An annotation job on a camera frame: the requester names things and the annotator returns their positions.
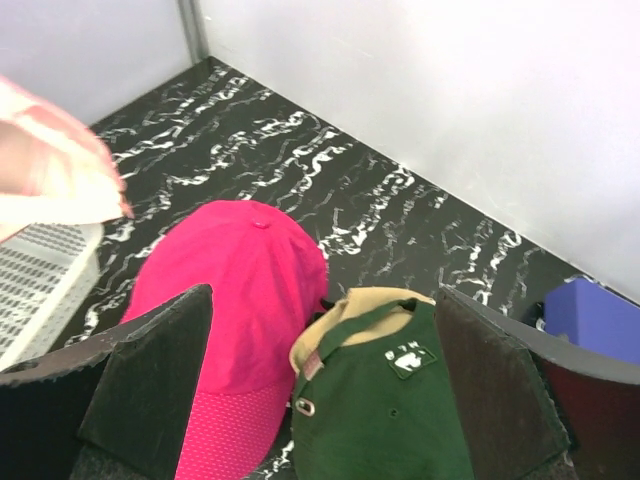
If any dark green cap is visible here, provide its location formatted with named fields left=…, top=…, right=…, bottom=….
left=291, top=298, right=474, bottom=479

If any blue binder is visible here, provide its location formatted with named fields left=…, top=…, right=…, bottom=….
left=544, top=278, right=639, bottom=362

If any white plastic basket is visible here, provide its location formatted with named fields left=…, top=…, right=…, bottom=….
left=0, top=224, right=103, bottom=370

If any red mesh cap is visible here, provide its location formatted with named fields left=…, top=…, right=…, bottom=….
left=125, top=200, right=328, bottom=479

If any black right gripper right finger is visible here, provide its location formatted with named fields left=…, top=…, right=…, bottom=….
left=435, top=287, right=639, bottom=479

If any pink cap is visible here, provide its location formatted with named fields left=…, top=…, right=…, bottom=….
left=1, top=77, right=133, bottom=241

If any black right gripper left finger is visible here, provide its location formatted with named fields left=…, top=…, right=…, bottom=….
left=1, top=285, right=213, bottom=479

